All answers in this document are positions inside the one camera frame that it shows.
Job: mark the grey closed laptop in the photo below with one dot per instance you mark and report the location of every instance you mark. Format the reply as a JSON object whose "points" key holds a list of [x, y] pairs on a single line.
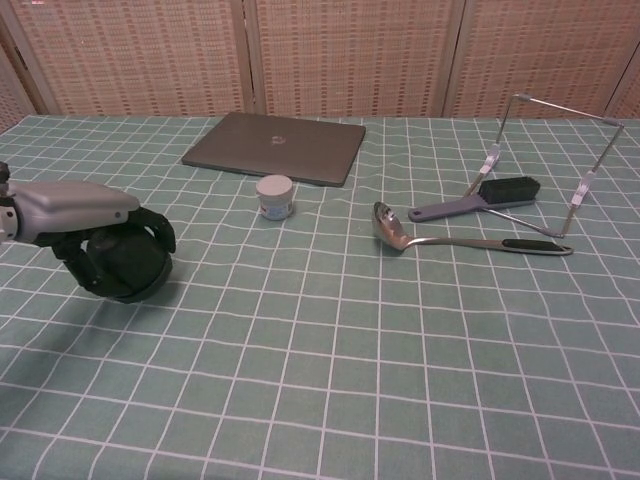
{"points": [[260, 150]]}

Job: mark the black dice cup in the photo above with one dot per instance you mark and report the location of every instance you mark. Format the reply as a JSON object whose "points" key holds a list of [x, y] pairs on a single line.
{"points": [[132, 252]]}

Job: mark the green checked tablecloth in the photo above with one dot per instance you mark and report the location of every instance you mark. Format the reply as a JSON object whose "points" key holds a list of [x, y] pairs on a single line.
{"points": [[320, 350]]}

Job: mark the dark green round tray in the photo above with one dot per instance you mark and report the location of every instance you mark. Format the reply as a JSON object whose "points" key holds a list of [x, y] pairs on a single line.
{"points": [[164, 276]]}

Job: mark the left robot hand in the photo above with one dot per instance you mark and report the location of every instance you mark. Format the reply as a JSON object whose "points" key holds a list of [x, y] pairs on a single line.
{"points": [[75, 205]]}

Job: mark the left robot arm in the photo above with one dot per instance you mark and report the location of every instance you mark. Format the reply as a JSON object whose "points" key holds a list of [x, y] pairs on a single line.
{"points": [[5, 220]]}

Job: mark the purple brush black bristles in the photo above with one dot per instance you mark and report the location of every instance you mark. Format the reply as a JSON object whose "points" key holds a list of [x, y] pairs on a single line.
{"points": [[507, 190]]}

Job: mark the small white jar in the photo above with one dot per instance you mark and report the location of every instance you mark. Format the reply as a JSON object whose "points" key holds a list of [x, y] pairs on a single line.
{"points": [[275, 197]]}

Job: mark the woven folding screen panel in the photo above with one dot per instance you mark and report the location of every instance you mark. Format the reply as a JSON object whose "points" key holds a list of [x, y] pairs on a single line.
{"points": [[550, 50], [631, 102], [140, 55], [355, 55], [12, 95]]}

